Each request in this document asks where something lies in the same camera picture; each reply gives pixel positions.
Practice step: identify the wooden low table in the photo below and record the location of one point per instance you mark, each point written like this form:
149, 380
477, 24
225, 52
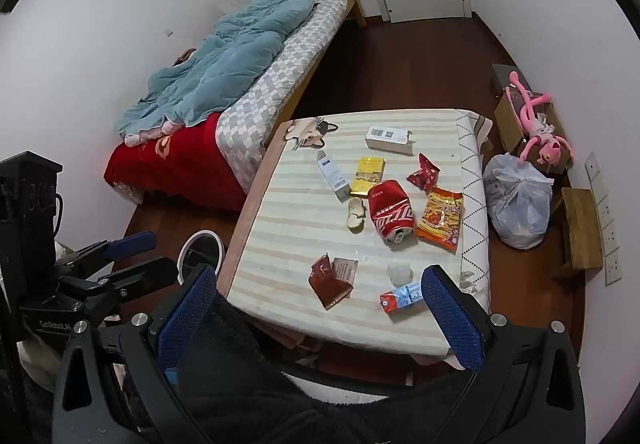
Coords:
300, 343

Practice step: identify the blue cloth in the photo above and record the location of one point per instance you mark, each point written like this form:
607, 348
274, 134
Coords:
172, 377

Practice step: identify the white rectangular box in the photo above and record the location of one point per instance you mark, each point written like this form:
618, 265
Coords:
387, 139

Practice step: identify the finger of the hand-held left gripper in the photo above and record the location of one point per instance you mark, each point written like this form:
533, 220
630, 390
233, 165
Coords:
150, 270
131, 243

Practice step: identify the brown sachet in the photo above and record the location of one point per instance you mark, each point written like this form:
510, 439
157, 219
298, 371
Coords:
324, 283

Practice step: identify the small wooden stool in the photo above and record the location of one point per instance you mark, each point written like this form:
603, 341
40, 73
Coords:
580, 224

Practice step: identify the slim white box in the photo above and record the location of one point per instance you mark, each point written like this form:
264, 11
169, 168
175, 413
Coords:
332, 176

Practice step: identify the brown paper card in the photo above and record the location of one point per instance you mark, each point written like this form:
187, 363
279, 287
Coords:
347, 270

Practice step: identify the beige wrapper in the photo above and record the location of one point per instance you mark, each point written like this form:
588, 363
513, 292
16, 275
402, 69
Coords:
356, 216

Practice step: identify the table with striped cloth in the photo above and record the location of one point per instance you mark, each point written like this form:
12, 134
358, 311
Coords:
300, 224

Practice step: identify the grey plastic bag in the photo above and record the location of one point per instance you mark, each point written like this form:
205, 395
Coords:
520, 204

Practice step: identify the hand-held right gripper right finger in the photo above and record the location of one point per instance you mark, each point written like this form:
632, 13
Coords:
452, 319

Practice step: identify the grey checkered bed sheet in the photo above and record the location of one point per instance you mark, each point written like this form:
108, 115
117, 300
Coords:
280, 73

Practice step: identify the wooden bed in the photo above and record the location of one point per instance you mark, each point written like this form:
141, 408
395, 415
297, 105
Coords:
356, 6

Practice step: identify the white round waste bin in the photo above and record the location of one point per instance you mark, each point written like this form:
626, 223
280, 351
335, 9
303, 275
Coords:
202, 254

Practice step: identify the small red blue carton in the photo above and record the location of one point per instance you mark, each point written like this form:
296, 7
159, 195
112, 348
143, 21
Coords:
400, 298

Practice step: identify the red blanket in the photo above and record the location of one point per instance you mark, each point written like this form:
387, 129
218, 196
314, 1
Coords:
190, 163

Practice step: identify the red soda can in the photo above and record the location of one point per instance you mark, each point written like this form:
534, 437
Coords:
390, 211

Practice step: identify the pink plush toy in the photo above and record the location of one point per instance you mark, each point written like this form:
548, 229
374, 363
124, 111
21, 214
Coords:
537, 133

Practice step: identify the brown cardboard box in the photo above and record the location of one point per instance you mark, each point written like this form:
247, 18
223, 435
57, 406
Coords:
507, 123

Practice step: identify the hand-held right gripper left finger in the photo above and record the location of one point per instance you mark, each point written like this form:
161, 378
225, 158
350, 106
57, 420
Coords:
186, 319

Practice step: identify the orange snack packet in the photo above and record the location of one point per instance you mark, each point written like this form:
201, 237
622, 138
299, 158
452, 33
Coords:
440, 221

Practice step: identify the pink cloth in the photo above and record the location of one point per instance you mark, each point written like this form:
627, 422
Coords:
145, 134

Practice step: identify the clear plastic cup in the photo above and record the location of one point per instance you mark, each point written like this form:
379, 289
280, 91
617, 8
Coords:
400, 273

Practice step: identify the yellow cigarette box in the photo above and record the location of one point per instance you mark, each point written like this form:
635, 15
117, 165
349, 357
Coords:
367, 176

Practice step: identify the light blue quilt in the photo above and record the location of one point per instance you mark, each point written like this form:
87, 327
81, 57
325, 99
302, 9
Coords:
225, 48

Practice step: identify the red snack wrapper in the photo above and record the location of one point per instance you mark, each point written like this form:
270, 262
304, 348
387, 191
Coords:
422, 173

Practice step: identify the white cloth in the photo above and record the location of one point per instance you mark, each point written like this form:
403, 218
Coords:
37, 364

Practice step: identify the person's dark fleece clothing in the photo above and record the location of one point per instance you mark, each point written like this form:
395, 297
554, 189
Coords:
240, 374

